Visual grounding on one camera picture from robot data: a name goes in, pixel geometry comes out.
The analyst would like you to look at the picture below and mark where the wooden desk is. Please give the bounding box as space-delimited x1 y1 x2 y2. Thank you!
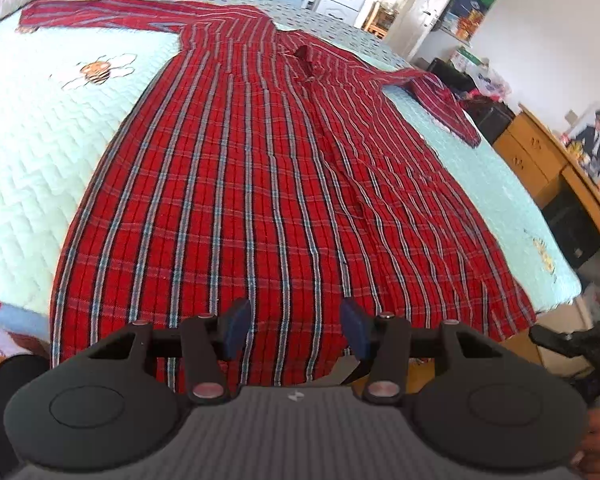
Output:
492 102 600 261

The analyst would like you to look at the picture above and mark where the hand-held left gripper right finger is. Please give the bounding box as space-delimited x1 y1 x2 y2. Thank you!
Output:
340 298 513 405

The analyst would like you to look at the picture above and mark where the white plastic bag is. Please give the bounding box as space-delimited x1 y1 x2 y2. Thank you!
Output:
472 62 513 98

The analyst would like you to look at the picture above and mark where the person's black clothing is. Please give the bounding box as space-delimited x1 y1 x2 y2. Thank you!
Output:
0 355 48 466

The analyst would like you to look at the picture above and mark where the shelf with colourful bags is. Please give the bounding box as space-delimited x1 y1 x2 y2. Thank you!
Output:
440 0 516 43

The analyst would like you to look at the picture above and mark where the wooden chair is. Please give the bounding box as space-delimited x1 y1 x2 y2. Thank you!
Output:
362 1 400 41

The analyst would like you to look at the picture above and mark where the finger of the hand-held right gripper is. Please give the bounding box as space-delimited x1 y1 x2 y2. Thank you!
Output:
528 325 591 361

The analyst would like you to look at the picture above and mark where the black computer tower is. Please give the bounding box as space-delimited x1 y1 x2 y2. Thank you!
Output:
542 192 600 270

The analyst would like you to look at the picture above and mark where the uniformed figure portrait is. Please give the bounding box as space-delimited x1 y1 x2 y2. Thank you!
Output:
562 101 600 178

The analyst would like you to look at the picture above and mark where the white door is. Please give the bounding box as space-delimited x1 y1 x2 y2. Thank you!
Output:
397 0 476 61

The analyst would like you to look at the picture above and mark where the green white carton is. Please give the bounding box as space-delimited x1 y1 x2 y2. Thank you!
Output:
450 46 488 72

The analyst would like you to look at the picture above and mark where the red plaid dress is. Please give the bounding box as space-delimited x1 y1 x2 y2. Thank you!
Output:
19 0 538 393

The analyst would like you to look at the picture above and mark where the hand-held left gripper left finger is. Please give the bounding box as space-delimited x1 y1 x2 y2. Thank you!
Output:
82 298 252 405

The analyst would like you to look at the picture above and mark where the black bag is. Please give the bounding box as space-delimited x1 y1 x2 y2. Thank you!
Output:
426 57 476 92
462 100 516 146

